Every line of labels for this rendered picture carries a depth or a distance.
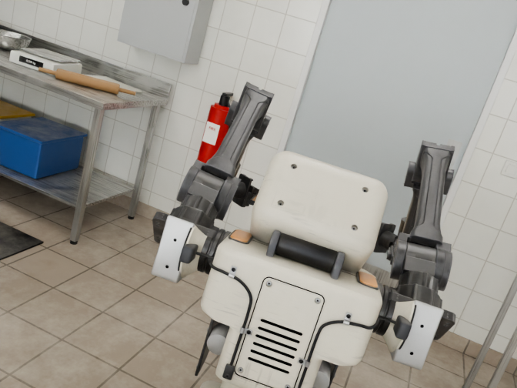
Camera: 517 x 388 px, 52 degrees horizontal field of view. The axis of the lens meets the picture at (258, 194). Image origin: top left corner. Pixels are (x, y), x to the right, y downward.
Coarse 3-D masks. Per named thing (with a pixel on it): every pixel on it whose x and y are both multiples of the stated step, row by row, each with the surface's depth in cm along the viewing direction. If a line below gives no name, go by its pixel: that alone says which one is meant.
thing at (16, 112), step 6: (0, 102) 375; (6, 102) 380; (0, 108) 363; (6, 108) 367; (12, 108) 371; (18, 108) 376; (0, 114) 350; (6, 114) 353; (12, 114) 357; (18, 114) 361; (24, 114) 365; (30, 114) 370; (0, 120) 348; (6, 120) 353
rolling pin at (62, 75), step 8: (48, 72) 309; (56, 72) 308; (64, 72) 309; (72, 72) 311; (64, 80) 311; (72, 80) 310; (80, 80) 311; (88, 80) 312; (96, 80) 313; (104, 80) 315; (96, 88) 314; (104, 88) 314; (112, 88) 315; (120, 88) 318
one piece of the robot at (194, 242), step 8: (192, 232) 91; (200, 232) 92; (192, 240) 91; (200, 240) 92; (184, 248) 89; (192, 248) 89; (200, 248) 92; (184, 256) 89; (192, 256) 90; (184, 264) 92; (192, 264) 93; (184, 272) 93; (192, 272) 96
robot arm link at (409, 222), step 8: (408, 168) 133; (408, 176) 134; (448, 176) 131; (408, 184) 136; (416, 184) 136; (448, 184) 132; (416, 192) 136; (416, 200) 139; (416, 208) 140; (408, 216) 145; (408, 224) 147; (408, 232) 149; (392, 256) 159
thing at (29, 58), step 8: (24, 48) 324; (32, 48) 333; (40, 48) 342; (16, 56) 318; (24, 56) 317; (32, 56) 318; (40, 56) 326; (48, 56) 323; (56, 56) 331; (64, 56) 340; (24, 64) 318; (32, 64) 317; (40, 64) 316; (48, 64) 315; (56, 64) 317; (64, 64) 325; (72, 64) 334; (80, 64) 342; (80, 72) 345
